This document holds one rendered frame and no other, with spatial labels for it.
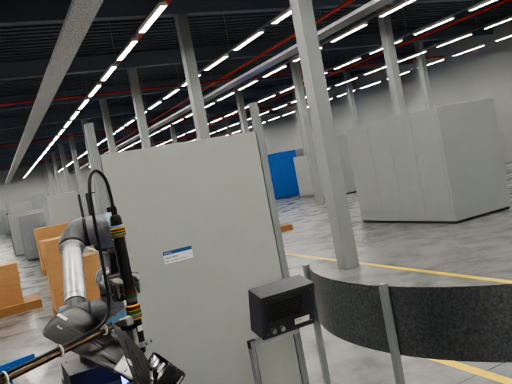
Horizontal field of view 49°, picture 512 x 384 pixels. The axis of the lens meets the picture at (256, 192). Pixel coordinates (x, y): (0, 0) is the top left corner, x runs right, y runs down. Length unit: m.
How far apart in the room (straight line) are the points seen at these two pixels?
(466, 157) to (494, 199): 1.06
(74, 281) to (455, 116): 9.94
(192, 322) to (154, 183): 0.95
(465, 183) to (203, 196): 8.23
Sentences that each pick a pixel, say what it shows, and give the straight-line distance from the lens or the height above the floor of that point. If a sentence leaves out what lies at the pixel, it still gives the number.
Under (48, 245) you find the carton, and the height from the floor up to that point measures 1.15.
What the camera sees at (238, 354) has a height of 0.52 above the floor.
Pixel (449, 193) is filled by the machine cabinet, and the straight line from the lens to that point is 11.25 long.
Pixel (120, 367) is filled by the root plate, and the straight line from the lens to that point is 1.73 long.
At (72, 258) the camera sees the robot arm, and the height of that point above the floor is 1.54.
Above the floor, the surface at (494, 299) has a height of 0.87.
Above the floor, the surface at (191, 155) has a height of 1.91.
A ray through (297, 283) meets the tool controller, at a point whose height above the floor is 1.23.
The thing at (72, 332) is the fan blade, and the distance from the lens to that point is 1.74.
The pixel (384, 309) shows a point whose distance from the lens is 3.32.
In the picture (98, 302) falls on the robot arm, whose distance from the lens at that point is 2.03.
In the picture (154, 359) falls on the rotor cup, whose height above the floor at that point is 1.26.
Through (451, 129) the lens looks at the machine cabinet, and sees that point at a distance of 11.34.
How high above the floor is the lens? 1.74
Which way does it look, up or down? 2 degrees down
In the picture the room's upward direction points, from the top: 11 degrees counter-clockwise
